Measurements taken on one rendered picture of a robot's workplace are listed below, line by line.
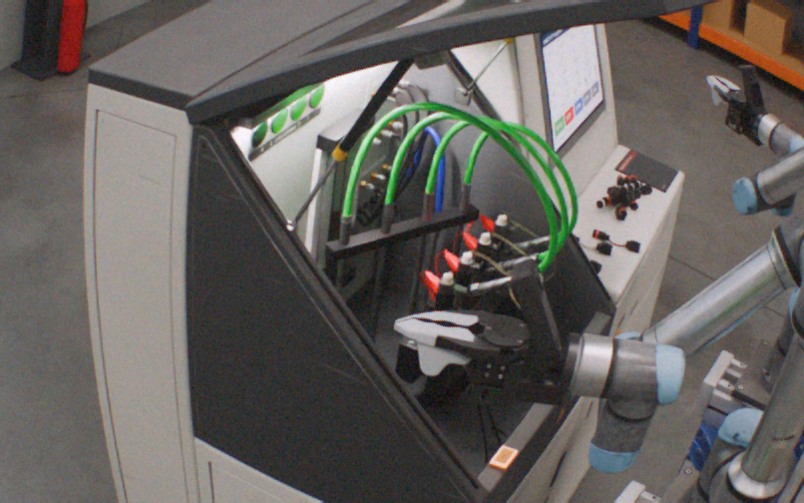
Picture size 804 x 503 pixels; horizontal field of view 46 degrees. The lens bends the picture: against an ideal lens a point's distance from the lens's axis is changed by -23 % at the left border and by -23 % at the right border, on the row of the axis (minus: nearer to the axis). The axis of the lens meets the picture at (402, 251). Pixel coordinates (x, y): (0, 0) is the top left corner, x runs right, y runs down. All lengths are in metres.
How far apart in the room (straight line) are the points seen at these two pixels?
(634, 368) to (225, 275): 0.76
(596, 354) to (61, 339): 2.58
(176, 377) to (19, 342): 1.69
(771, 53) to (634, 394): 5.97
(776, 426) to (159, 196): 1.10
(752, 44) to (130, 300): 5.73
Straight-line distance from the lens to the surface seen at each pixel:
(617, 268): 2.43
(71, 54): 5.62
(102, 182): 1.94
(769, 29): 7.20
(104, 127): 1.89
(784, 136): 2.17
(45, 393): 3.43
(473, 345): 1.29
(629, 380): 1.32
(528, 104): 2.31
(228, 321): 1.86
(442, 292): 2.05
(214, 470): 2.14
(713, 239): 4.78
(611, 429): 1.37
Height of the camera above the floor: 2.22
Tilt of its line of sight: 32 degrees down
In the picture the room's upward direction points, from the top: 8 degrees clockwise
